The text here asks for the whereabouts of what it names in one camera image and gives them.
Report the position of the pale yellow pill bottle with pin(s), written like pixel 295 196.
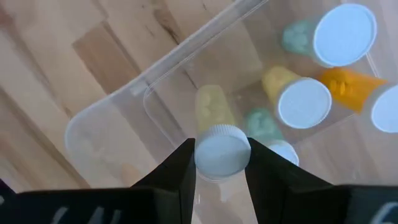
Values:
pixel 222 152

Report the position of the orange pill bottle white cap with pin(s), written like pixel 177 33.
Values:
pixel 348 87

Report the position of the green pill bottle white cap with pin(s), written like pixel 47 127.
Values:
pixel 342 34
pixel 261 124

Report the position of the yellow pill bottle white cap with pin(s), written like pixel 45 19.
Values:
pixel 304 102

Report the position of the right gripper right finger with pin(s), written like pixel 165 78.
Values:
pixel 270 180

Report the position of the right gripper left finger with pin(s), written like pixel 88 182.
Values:
pixel 177 180

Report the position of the clear plastic bin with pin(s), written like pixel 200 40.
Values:
pixel 217 56

